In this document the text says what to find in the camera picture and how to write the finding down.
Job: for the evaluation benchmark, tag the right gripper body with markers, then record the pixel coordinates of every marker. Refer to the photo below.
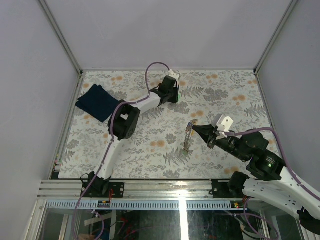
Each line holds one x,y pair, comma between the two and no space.
212,139

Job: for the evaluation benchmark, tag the dark blue folded cloth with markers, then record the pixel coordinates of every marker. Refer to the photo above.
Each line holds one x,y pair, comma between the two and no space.
98,103

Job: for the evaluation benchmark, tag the right corner frame post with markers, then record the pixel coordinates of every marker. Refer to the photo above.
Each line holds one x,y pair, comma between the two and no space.
279,28

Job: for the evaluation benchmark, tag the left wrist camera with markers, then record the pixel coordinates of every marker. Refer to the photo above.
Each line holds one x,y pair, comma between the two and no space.
174,75

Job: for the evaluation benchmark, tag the green capped key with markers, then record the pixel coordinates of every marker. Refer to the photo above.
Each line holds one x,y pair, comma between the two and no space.
179,98

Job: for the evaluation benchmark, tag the floral tablecloth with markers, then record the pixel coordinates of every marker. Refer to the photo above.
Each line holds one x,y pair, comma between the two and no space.
155,151

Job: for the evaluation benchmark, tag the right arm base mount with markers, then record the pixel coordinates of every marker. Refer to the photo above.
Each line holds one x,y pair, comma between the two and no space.
220,189

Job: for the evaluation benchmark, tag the corner frame post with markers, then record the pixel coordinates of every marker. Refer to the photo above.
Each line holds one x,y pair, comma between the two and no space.
279,28
60,36

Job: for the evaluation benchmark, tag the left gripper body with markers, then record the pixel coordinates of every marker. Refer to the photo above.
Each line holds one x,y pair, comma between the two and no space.
171,94

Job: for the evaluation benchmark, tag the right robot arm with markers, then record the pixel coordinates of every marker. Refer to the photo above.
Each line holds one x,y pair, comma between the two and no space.
271,178

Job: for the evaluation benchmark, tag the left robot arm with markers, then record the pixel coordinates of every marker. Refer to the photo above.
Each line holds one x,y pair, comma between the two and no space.
121,126

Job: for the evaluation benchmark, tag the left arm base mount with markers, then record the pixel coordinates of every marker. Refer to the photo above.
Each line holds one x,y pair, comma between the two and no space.
113,190

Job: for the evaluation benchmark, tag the white slotted cable duct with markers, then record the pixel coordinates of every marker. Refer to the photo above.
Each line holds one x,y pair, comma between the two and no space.
220,205

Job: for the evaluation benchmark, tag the aluminium front rail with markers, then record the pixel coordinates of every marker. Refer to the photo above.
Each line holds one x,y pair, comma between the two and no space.
71,189

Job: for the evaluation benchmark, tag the left corner frame post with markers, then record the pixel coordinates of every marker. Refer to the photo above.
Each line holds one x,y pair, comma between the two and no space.
60,36

